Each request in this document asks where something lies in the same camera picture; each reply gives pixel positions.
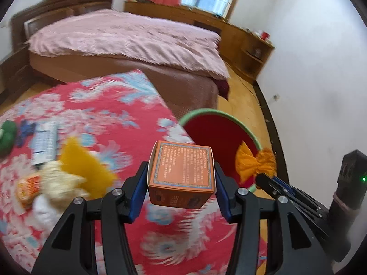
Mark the orange cloth bow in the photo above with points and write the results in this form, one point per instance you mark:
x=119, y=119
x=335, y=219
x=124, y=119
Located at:
x=252, y=163

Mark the glass jar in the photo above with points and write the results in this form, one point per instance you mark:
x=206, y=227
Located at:
x=256, y=53

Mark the red floral tablecloth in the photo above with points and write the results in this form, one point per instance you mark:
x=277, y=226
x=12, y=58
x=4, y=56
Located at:
x=114, y=120

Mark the red cup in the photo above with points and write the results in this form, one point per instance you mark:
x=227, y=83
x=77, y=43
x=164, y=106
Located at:
x=264, y=35

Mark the orange cardboard box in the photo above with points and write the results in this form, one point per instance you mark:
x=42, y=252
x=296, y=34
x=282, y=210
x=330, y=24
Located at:
x=180, y=169

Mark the green broccoli toy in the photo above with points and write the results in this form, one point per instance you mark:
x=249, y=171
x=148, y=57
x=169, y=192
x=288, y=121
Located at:
x=7, y=139

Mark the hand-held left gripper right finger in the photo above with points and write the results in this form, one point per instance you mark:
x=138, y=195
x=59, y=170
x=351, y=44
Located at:
x=223, y=194

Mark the white printed packet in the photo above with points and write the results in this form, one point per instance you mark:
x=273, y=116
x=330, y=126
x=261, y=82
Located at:
x=44, y=143

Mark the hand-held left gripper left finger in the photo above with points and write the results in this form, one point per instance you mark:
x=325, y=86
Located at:
x=139, y=194

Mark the orange snack packet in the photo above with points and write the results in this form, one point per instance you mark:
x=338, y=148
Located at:
x=28, y=190

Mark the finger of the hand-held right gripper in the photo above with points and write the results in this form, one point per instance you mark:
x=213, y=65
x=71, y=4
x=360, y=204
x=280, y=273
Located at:
x=269, y=182

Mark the dark red cloth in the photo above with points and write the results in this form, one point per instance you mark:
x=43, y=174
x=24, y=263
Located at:
x=223, y=87

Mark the long wooden cabinet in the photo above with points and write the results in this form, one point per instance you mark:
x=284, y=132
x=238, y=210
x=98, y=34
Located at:
x=235, y=37

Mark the yellow cloth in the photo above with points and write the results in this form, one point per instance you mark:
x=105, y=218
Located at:
x=83, y=163

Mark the crumpled cream tissue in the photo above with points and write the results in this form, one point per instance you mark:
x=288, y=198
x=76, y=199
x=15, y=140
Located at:
x=60, y=180

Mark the blue fidget spinner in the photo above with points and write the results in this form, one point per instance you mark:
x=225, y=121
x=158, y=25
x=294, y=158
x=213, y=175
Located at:
x=25, y=131

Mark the red bin with green rim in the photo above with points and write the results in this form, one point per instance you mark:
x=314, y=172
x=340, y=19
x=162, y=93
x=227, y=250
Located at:
x=218, y=137

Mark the wooden bed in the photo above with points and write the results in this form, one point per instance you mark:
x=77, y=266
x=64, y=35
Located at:
x=177, y=88

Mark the pink blanket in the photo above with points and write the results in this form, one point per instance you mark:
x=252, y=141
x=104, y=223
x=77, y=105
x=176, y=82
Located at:
x=120, y=37

